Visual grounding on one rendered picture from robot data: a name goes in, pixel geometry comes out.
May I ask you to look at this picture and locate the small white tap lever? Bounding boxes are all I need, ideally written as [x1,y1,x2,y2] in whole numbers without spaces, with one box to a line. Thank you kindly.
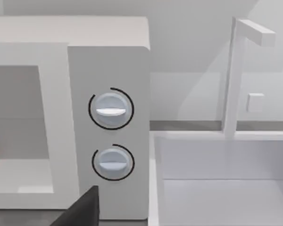
[246,93,265,113]

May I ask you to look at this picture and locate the pale grey microwave knob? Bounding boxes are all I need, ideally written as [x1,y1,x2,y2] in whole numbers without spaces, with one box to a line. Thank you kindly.
[93,92,129,126]
[96,149,129,178]

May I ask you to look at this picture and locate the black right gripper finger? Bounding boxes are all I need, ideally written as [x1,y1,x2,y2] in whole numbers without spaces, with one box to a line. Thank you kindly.
[51,185,100,226]

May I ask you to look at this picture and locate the pale microwave oven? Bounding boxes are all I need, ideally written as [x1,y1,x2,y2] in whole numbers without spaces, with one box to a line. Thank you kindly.
[0,16,151,221]

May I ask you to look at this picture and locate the tall white tap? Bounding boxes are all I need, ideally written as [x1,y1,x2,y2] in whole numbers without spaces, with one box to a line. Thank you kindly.
[222,16,276,140]

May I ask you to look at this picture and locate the white sink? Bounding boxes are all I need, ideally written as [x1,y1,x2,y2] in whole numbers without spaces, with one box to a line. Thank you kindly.
[148,129,283,226]

